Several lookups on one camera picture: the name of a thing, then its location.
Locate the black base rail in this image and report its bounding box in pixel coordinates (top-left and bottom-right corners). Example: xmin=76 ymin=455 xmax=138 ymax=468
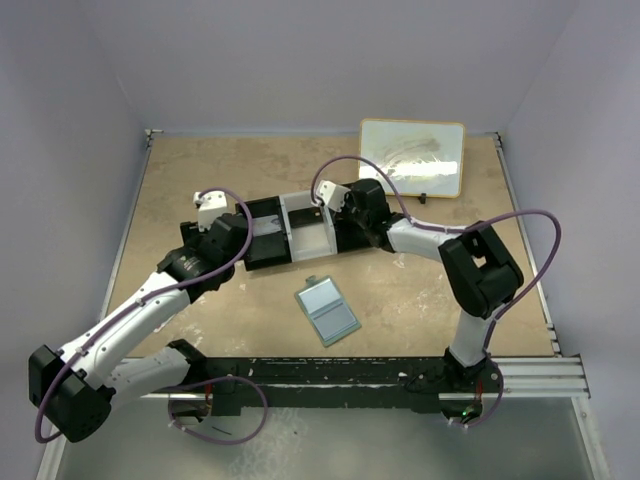
xmin=147 ymin=355 xmax=504 ymax=417

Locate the aluminium frame rail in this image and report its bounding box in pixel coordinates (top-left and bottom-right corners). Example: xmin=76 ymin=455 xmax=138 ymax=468
xmin=492 ymin=353 xmax=592 ymax=401

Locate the green card holder wallet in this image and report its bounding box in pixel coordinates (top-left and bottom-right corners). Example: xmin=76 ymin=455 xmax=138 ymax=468
xmin=295 ymin=276 xmax=361 ymax=347

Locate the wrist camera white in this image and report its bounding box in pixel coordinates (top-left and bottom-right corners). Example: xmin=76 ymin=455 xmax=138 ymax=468
xmin=315 ymin=180 xmax=350 ymax=212
xmin=193 ymin=191 xmax=229 ymax=232

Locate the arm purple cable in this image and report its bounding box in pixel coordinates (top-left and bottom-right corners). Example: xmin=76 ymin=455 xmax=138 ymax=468
xmin=310 ymin=155 xmax=563 ymax=361
xmin=33 ymin=187 xmax=254 ymax=444

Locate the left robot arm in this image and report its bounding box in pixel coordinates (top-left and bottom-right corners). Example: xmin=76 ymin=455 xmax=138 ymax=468
xmin=28 ymin=213 xmax=253 ymax=444

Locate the silver VIP card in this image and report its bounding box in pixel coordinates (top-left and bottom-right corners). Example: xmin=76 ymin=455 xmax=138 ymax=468
xmin=253 ymin=215 xmax=282 ymax=237

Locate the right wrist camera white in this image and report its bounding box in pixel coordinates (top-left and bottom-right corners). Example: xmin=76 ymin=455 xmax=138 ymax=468
xmin=315 ymin=180 xmax=350 ymax=212

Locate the white board wooden frame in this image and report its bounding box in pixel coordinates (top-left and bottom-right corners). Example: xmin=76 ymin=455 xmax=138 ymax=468
xmin=359 ymin=118 xmax=466 ymax=198

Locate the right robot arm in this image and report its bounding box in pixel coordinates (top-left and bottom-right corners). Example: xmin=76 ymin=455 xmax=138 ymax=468
xmin=318 ymin=179 xmax=524 ymax=391

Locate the black white sorting tray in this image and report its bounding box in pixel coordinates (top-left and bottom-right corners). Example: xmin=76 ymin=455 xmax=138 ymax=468
xmin=243 ymin=191 xmax=371 ymax=271

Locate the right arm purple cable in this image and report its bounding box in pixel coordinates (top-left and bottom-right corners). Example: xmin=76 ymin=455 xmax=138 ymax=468
xmin=310 ymin=155 xmax=563 ymax=361

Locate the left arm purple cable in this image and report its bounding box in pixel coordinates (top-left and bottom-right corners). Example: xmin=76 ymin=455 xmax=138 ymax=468
xmin=33 ymin=187 xmax=254 ymax=444

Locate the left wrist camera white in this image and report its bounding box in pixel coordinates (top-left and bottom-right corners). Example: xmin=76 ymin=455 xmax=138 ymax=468
xmin=193 ymin=191 xmax=229 ymax=232

